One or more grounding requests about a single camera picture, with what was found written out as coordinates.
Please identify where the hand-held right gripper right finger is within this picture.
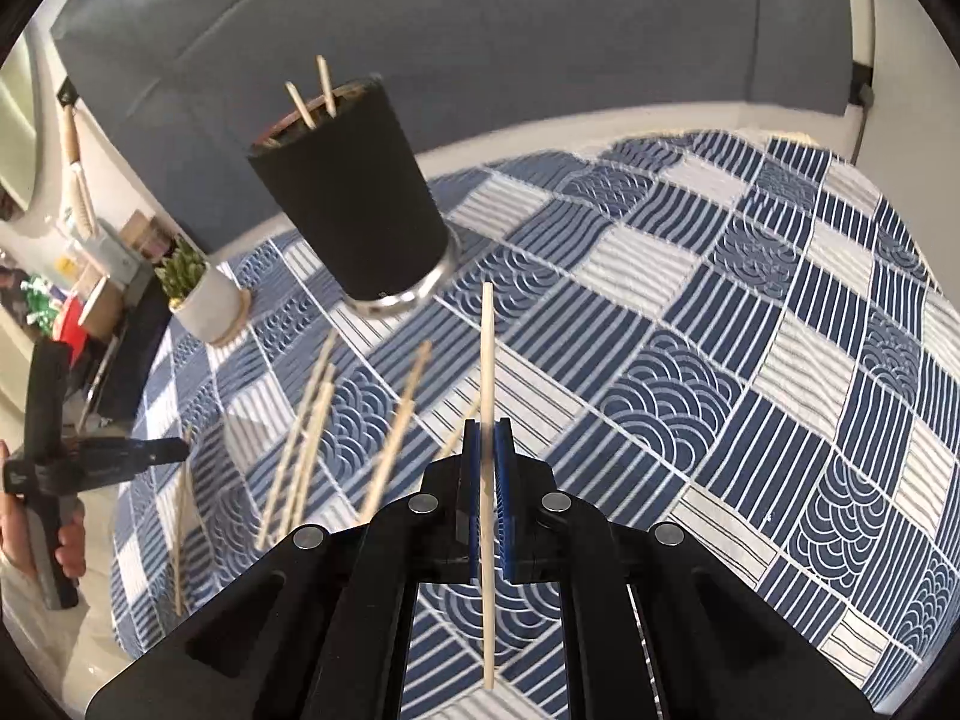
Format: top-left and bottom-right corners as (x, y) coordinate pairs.
(495, 418), (877, 720)

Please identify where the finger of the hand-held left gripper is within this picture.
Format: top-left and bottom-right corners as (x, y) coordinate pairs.
(75, 436), (191, 482)

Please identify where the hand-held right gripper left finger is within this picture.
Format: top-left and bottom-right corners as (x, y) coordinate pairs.
(84, 418), (485, 720)

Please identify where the bunch of wooden chopsticks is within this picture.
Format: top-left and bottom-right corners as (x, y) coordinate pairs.
(169, 330), (482, 617)

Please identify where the black cylindrical utensil holder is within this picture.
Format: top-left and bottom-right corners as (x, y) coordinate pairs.
(247, 75), (451, 318)

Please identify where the person's left hand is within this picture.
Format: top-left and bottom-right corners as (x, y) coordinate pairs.
(0, 441), (88, 580)

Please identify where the cardboard box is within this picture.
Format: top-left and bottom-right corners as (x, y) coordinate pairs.
(77, 277), (125, 342)

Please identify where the succulent in white pot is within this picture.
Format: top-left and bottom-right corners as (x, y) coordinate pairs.
(154, 236), (253, 347)

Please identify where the blue white patterned tablecloth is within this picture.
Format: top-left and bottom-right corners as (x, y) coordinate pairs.
(111, 127), (960, 720)

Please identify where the grey backdrop cloth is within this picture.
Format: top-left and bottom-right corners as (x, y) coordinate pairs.
(49, 0), (863, 257)

